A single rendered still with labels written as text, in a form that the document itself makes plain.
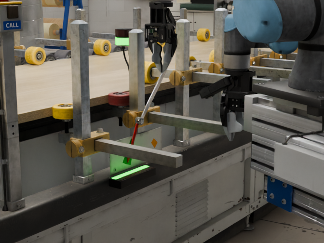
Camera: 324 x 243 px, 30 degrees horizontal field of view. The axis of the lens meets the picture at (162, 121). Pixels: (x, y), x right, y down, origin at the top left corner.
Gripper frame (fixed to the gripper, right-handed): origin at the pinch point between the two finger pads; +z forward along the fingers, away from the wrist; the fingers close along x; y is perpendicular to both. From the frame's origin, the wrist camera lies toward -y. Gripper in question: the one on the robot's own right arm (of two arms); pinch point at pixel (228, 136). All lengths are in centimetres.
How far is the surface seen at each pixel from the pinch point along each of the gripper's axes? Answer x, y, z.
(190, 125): -1.5, -12.7, -1.7
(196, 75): 23.5, -27.1, -12.8
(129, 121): -8.5, -30.6, -2.0
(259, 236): 111, -45, 83
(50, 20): 497, -606, 12
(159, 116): -1.5, -24.4, -3.1
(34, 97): -20, -61, -8
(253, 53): 69, -29, -16
